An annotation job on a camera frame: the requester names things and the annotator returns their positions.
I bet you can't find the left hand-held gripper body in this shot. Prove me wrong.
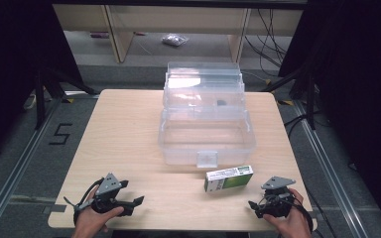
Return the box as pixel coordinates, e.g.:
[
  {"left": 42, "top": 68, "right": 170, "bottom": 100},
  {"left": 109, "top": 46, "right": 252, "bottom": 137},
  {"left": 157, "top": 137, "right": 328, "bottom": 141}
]
[{"left": 90, "top": 172, "right": 137, "bottom": 217}]

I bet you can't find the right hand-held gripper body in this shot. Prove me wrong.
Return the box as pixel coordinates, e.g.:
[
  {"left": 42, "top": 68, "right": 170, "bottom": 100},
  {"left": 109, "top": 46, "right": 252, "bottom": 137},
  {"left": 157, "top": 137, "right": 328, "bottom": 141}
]
[{"left": 255, "top": 176, "right": 297, "bottom": 219}]

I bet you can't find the person's right hand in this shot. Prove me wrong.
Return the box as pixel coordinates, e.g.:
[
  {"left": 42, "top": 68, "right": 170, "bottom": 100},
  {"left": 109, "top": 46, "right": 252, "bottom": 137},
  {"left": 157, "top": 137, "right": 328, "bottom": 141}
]
[{"left": 262, "top": 187, "right": 314, "bottom": 238}]

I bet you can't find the person's left hand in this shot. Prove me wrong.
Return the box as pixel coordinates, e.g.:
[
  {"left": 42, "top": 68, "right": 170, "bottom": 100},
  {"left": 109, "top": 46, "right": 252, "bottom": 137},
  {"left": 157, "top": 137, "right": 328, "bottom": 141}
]
[{"left": 71, "top": 185, "right": 126, "bottom": 238}]

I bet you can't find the white and green medicine box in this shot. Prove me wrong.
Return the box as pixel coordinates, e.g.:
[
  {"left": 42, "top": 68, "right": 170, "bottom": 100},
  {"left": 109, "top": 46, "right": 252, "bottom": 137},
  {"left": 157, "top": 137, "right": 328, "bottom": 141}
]
[{"left": 203, "top": 165, "right": 255, "bottom": 193}]

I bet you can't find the clear plastic storage box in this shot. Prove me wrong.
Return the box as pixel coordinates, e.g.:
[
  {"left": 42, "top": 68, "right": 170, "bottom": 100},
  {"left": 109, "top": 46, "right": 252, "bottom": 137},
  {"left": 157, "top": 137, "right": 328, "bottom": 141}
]
[{"left": 157, "top": 60, "right": 258, "bottom": 169}]

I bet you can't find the black metal stand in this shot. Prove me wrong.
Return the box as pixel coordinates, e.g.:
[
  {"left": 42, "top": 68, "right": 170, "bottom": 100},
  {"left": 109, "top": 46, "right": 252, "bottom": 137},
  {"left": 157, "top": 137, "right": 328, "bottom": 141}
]
[
  {"left": 260, "top": 64, "right": 318, "bottom": 131},
  {"left": 34, "top": 64, "right": 99, "bottom": 131}
]

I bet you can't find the black curtain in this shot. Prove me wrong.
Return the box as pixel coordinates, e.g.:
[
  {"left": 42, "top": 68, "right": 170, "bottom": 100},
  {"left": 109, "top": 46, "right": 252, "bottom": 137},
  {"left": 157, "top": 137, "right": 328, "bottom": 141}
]
[
  {"left": 0, "top": 0, "right": 84, "bottom": 167},
  {"left": 278, "top": 0, "right": 381, "bottom": 238}
]

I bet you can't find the clear plastic bag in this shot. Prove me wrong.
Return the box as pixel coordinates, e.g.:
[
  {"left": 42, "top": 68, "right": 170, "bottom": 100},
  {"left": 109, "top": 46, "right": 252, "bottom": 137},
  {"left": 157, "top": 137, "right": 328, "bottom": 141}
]
[{"left": 161, "top": 33, "right": 190, "bottom": 48}]

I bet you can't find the beige wooden shelf unit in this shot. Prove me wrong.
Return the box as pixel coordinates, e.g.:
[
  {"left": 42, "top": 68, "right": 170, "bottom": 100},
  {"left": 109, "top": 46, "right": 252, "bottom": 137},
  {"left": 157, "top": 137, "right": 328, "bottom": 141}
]
[{"left": 52, "top": 3, "right": 305, "bottom": 64}]

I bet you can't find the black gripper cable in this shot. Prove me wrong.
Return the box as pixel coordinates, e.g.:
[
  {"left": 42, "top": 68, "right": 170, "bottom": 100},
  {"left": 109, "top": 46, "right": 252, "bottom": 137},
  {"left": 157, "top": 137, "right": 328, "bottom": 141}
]
[
  {"left": 63, "top": 178, "right": 105, "bottom": 216},
  {"left": 290, "top": 201, "right": 315, "bottom": 234}
]

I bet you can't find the metal floor rail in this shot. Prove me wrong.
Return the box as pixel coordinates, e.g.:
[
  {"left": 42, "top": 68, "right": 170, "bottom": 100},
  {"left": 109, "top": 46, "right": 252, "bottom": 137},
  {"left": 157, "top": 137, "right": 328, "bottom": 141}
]
[
  {"left": 0, "top": 97, "right": 64, "bottom": 238},
  {"left": 293, "top": 99, "right": 369, "bottom": 238}
]

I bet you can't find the bundle of black cables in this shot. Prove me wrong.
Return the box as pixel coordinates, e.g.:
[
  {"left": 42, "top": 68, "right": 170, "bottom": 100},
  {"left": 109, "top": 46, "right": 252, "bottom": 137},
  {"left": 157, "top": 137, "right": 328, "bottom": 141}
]
[{"left": 243, "top": 8, "right": 290, "bottom": 69}]

